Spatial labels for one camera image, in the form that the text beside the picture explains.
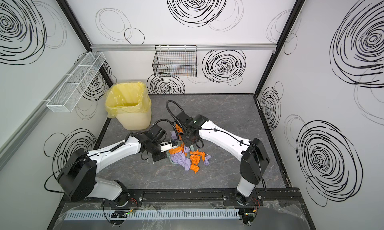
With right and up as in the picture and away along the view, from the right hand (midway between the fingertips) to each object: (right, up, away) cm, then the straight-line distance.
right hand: (187, 141), depth 79 cm
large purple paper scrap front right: (-4, -10, +3) cm, 11 cm away
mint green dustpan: (0, -10, +9) cm, 13 cm away
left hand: (-12, -8, +6) cm, 16 cm away
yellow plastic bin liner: (-41, +25, +20) cm, 52 cm away
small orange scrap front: (+4, -16, +3) cm, 16 cm away
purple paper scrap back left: (-9, +1, +13) cm, 16 cm away
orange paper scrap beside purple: (-5, -6, +6) cm, 10 cm away
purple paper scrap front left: (+11, -13, +5) cm, 18 cm away
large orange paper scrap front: (+4, -11, +7) cm, 13 cm away
